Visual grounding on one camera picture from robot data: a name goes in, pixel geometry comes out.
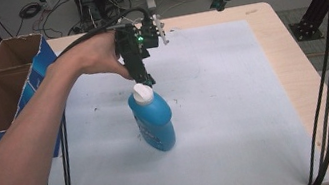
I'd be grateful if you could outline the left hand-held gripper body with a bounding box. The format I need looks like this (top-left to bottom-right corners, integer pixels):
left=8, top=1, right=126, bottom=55
left=110, top=12, right=176, bottom=83

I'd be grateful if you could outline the person's left hand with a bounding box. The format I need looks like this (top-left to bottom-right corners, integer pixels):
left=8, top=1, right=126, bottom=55
left=41, top=27, right=134, bottom=93

